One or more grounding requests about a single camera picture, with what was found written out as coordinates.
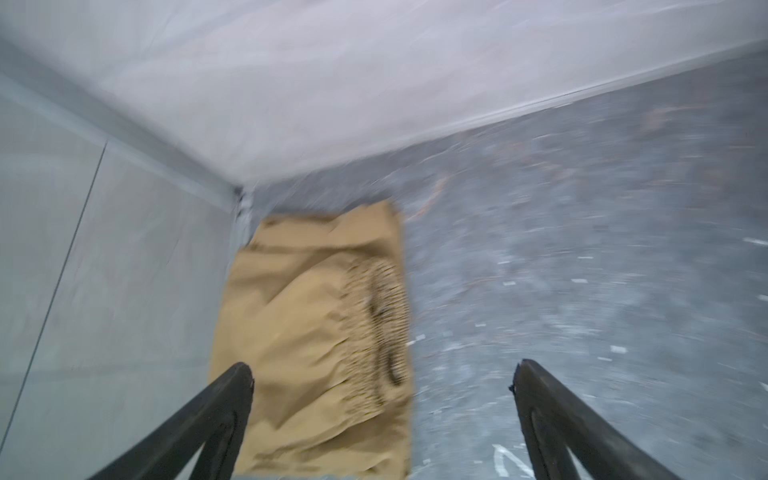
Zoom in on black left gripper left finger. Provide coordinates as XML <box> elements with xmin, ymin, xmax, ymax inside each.
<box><xmin>93</xmin><ymin>362</ymin><xmax>254</xmax><ymax>479</ymax></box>

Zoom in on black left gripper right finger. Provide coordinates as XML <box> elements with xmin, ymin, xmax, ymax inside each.
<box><xmin>512</xmin><ymin>359</ymin><xmax>678</xmax><ymax>480</ymax></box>

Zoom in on tan khaki shorts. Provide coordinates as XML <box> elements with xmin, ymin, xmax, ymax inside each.
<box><xmin>210</xmin><ymin>201</ymin><xmax>414</xmax><ymax>479</ymax></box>

